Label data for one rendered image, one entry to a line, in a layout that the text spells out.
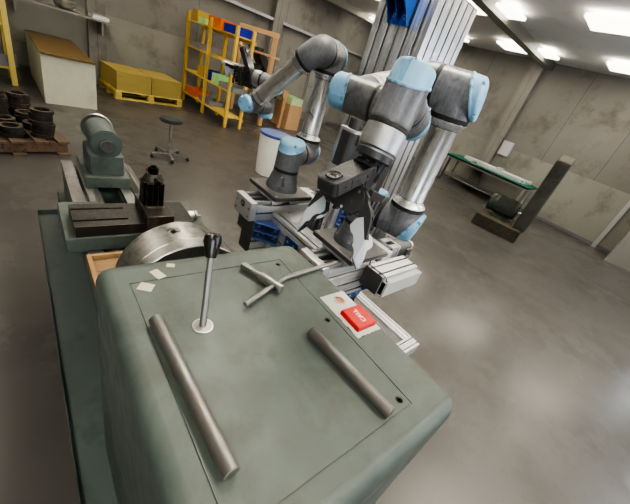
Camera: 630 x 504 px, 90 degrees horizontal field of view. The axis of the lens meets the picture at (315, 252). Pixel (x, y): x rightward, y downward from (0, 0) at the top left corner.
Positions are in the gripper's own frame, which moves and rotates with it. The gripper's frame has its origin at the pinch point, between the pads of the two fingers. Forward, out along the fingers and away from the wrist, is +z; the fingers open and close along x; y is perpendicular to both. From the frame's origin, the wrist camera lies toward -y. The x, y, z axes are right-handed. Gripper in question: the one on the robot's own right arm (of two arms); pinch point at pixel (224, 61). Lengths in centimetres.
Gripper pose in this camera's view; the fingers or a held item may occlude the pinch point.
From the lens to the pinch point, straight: 191.5
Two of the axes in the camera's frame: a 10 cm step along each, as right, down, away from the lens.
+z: -8.4, -4.6, 2.8
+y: -2.2, 7.7, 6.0
